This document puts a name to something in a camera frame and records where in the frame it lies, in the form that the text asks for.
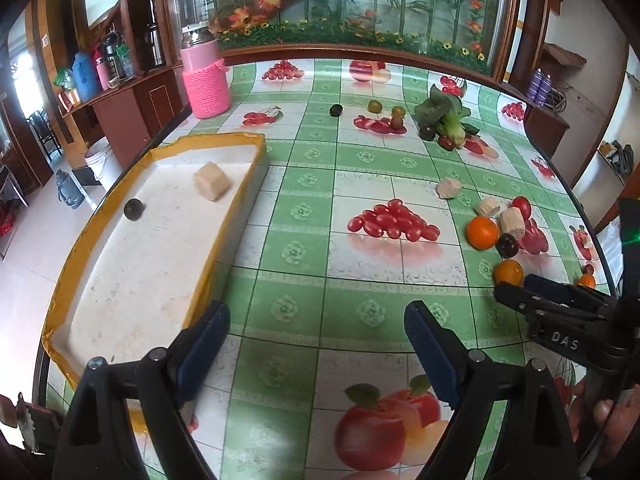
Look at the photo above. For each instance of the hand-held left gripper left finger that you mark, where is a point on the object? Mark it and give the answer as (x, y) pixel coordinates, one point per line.
(205, 355)

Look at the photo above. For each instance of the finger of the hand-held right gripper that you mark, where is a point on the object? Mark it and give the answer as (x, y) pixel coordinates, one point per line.
(520, 297)
(555, 287)

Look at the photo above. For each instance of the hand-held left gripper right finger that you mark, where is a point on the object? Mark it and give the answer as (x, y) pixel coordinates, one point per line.
(435, 355)

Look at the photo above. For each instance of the medium orange mandarin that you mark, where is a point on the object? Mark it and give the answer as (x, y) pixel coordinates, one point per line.
(508, 271)

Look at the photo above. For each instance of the small orange mandarin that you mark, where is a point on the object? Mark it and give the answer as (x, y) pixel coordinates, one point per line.
(586, 281)

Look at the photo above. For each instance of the dark passion fruit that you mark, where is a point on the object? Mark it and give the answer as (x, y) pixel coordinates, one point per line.
(506, 245)
(134, 209)

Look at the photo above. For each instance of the large orange mandarin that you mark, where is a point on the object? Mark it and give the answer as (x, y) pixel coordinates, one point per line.
(482, 233)

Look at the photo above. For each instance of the beige foam block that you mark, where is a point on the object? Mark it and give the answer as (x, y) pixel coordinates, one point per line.
(448, 188)
(212, 183)
(512, 222)
(488, 207)

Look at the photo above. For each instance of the red tomato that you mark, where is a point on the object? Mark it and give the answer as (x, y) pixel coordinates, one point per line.
(521, 207)

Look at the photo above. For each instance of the white foam tray yellow tape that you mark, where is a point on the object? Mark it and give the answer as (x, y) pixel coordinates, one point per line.
(150, 260)

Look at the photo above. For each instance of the person's right hand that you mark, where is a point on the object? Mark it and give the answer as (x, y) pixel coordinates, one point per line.
(607, 412)

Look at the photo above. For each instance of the dark red fruit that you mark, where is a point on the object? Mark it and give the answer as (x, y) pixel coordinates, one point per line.
(446, 141)

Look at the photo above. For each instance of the dark round fruit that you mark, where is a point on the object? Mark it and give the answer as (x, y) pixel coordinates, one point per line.
(426, 132)

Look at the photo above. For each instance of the white lace cloth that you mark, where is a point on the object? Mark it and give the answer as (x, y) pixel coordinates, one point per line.
(25, 422)

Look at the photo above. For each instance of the purple bottle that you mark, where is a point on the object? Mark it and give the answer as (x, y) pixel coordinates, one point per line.
(536, 85)
(545, 89)

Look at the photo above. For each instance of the leafy green vegetable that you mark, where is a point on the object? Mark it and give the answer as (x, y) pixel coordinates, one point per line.
(442, 112)

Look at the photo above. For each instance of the grey thermos jug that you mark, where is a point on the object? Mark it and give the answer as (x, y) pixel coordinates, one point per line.
(69, 189)

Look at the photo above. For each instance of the white plastic bucket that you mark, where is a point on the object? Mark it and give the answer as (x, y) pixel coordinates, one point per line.
(102, 157)

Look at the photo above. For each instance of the brown cardboard box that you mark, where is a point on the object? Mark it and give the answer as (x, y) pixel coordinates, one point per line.
(562, 55)

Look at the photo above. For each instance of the red bag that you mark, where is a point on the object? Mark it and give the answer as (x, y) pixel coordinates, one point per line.
(5, 222)

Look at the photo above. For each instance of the low metal leg table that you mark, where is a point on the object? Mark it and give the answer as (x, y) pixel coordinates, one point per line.
(12, 185)

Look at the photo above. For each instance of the wooden cabinet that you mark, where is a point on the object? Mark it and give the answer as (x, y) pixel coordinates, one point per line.
(135, 105)

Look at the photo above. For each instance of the small dark green fruit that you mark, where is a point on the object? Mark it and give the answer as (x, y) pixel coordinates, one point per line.
(335, 110)

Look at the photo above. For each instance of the pink thermos with knitted sleeve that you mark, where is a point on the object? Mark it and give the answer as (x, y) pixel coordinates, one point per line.
(205, 85)

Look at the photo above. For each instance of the dark wooden chair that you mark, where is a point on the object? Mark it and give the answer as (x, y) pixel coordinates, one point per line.
(42, 132)

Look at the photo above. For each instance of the white cup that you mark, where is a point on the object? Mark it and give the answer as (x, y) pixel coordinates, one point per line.
(114, 82)

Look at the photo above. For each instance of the slim pink thermos bottle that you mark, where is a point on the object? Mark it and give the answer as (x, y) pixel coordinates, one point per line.
(102, 74)

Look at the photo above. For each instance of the blue thermos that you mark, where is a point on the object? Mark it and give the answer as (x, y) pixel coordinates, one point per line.
(85, 77)

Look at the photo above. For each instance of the metal kettle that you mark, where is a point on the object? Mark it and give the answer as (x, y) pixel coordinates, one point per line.
(152, 45)

